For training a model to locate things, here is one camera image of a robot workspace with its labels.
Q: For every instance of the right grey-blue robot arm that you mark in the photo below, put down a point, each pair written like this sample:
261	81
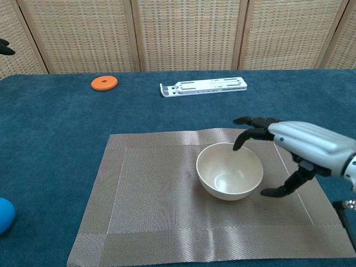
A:
352	175

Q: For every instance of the blue velvet tablecloth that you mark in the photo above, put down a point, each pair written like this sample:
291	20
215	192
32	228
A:
55	125

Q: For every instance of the orange disc with hole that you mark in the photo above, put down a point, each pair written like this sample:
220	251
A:
97	84

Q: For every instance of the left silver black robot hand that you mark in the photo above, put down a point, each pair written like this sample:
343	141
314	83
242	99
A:
4	50

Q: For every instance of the beige bowl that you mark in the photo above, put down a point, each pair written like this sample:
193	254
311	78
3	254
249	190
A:
222	172

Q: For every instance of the white folding stand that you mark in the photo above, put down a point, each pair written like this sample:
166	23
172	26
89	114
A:
203	86

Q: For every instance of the blue ball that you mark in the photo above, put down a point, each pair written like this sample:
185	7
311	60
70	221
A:
5	217

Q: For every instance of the brown woven placemat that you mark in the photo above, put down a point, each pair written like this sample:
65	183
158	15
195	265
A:
155	194

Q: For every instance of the woven screen panel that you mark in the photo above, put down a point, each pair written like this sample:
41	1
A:
189	33
345	41
289	33
80	36
16	27

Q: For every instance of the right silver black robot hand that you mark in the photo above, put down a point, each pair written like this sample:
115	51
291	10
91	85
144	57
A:
311	144

